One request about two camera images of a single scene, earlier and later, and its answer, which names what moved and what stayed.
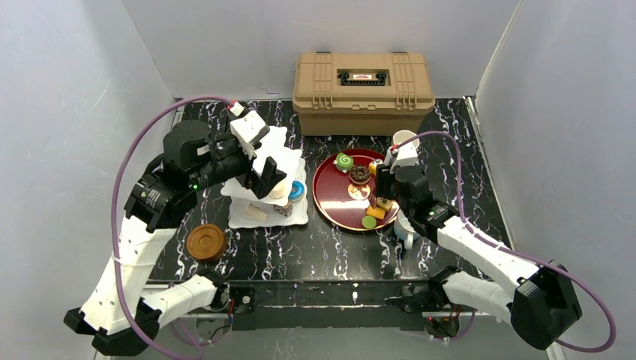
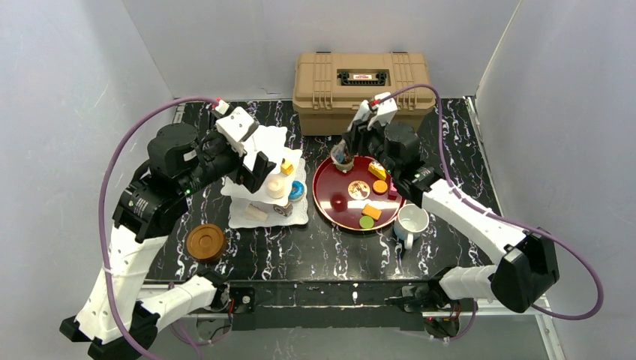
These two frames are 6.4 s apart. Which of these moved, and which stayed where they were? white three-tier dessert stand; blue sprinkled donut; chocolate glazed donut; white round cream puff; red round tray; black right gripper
Moved: chocolate glazed donut; black right gripper
Stayed: blue sprinkled donut; white three-tier dessert stand; red round tray; white round cream puff
